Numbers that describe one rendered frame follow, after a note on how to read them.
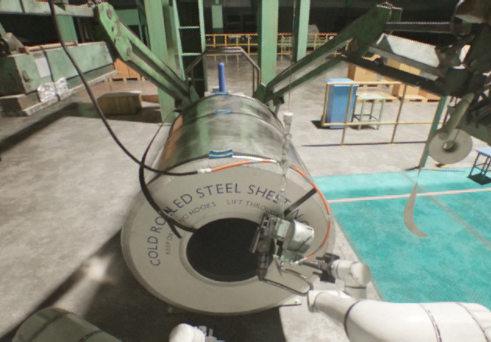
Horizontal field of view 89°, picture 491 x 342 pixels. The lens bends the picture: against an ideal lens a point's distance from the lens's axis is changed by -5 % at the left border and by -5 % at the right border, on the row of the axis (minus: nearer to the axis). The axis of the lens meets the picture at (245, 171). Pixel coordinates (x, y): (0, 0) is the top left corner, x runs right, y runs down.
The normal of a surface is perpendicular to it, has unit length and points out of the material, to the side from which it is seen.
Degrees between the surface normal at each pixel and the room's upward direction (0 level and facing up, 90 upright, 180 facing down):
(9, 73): 90
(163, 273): 90
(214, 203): 90
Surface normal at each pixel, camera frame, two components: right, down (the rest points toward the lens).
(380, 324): -0.64, -0.65
